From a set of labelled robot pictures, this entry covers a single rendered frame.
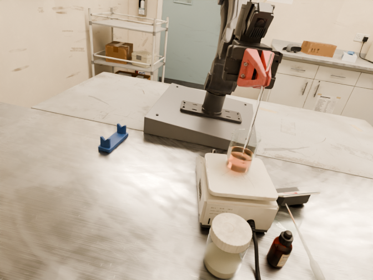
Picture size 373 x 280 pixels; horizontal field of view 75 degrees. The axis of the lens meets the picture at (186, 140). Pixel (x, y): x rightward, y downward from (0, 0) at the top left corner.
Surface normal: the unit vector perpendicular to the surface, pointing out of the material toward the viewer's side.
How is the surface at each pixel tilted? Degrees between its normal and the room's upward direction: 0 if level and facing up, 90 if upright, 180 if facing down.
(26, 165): 0
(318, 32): 90
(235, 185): 0
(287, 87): 90
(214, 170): 0
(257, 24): 126
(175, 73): 90
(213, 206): 90
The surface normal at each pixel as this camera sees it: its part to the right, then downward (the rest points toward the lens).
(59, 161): 0.13, -0.86
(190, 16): -0.18, 0.48
